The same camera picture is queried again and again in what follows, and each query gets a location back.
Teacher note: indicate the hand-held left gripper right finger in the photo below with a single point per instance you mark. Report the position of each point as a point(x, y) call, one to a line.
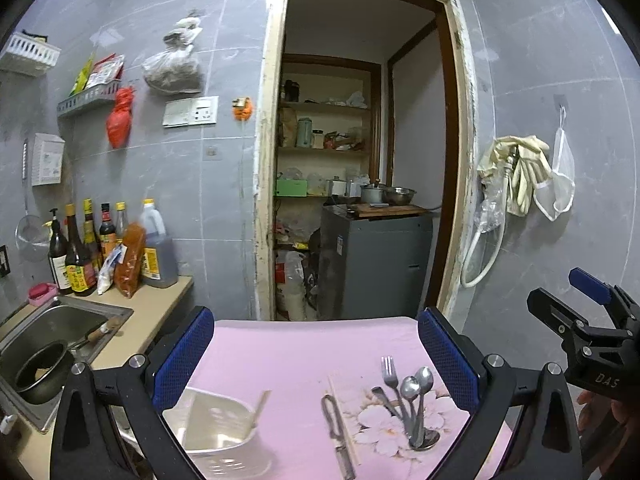
point(447, 360)

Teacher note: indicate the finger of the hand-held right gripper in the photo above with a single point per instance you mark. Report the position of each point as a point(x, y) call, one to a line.
point(550, 310)
point(590, 284)

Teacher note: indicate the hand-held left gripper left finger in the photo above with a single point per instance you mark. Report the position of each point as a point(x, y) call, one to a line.
point(182, 360)

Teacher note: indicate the metal fork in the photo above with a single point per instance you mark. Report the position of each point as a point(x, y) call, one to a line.
point(388, 375)

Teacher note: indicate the white plastic utensil holder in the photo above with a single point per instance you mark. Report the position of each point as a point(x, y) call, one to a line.
point(215, 425)

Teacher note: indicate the large metal spoon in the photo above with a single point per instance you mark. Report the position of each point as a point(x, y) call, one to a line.
point(428, 440)

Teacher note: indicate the person's right hand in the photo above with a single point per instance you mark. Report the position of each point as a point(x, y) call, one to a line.
point(625, 422)

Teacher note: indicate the large dark oil jug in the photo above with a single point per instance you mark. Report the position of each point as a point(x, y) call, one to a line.
point(157, 255)

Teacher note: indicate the clear hanging bag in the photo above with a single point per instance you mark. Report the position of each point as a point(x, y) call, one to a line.
point(557, 180)

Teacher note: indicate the orange spice packet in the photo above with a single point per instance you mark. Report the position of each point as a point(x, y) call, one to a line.
point(131, 260)

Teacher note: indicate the white blue packet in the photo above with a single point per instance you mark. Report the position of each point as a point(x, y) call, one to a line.
point(107, 272)

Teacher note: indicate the pink floral tablecloth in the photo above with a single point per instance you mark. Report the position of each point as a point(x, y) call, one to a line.
point(300, 360)

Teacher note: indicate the crumpled clear plastic bag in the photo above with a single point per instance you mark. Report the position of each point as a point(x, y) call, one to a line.
point(489, 207)

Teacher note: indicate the grey cabinet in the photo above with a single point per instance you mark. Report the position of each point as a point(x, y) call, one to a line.
point(375, 265)

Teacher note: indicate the white bag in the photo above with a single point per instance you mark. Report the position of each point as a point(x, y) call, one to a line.
point(291, 290)

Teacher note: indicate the cream rubber gloves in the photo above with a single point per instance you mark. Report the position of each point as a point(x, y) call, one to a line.
point(522, 170)

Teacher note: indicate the stainless steel sink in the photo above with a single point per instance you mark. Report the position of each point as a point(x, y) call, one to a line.
point(55, 320)

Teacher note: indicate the dark sauce bottle yellow label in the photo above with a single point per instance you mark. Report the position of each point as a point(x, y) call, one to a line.
point(80, 272)

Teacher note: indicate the red label sauce bottle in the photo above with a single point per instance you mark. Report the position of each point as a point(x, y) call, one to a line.
point(106, 235)

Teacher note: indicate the clear bottle yellow cap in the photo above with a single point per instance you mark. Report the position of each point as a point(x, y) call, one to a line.
point(121, 220)

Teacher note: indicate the pink soap dish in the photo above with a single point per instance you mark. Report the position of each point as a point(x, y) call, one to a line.
point(42, 294)

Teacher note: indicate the tall yellow cap sauce bottle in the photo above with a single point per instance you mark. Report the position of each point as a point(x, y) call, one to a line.
point(90, 230)

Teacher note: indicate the wooden cutting board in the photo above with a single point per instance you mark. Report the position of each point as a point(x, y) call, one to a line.
point(390, 211)

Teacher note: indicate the dark pump bottle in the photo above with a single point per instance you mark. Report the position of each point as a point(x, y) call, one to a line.
point(57, 260)

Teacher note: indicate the steel bowl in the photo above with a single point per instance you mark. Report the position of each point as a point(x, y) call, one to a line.
point(400, 195)

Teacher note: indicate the steel pot with lid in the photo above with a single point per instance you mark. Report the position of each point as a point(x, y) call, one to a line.
point(371, 193)

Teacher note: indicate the metal strainer ladle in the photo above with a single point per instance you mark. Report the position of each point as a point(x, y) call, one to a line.
point(29, 240)

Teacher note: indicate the green box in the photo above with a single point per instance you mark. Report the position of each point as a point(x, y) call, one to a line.
point(291, 188)

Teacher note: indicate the red plastic bag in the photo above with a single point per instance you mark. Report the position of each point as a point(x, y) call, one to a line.
point(119, 120)

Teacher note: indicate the pale green jar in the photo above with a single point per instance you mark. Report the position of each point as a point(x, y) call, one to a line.
point(304, 134)

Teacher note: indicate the wooden pantry shelf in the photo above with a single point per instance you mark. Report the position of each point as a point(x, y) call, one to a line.
point(325, 105)

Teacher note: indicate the clear bag with dark contents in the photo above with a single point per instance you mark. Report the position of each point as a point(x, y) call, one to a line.
point(172, 67)

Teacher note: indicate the yellow green seasoning packet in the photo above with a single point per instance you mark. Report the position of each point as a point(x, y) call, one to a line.
point(81, 77)

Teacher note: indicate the red seasoning packet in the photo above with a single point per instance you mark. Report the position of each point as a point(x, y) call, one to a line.
point(105, 70)

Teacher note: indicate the black wall socket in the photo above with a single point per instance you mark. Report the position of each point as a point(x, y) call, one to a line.
point(4, 261)

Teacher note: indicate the wooden door frame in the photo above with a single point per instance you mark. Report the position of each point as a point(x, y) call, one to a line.
point(265, 160)

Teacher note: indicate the white wall box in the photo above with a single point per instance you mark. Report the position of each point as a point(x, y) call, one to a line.
point(47, 160)

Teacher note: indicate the orange wall hook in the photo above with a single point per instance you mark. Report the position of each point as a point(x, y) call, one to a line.
point(242, 108)

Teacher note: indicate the grey wall shelf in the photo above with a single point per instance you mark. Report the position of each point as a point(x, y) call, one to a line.
point(85, 101)

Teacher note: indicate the white wall basket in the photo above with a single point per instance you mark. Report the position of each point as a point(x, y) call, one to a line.
point(30, 55)

